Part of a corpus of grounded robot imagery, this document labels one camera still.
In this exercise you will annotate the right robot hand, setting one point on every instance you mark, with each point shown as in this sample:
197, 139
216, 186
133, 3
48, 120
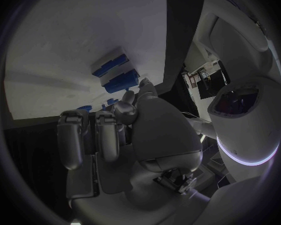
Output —
164, 135

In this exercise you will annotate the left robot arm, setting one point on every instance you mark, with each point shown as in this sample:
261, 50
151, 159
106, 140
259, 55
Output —
202, 126

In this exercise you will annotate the white task board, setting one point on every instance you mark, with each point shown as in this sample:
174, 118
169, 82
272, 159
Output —
72, 31

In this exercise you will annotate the large blue block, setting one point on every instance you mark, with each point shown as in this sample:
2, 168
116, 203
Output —
121, 81

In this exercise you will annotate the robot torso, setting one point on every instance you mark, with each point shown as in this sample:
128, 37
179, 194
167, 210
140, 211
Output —
246, 131

